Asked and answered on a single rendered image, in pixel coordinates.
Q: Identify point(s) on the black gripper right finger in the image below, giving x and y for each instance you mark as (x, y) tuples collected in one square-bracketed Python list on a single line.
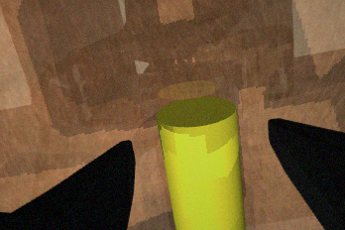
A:
[(314, 160)]

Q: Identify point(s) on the yellow tall cylinder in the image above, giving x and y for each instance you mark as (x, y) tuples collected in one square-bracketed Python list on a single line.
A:
[(200, 145)]

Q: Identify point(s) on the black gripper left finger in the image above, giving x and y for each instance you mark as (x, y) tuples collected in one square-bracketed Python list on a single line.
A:
[(97, 197)]

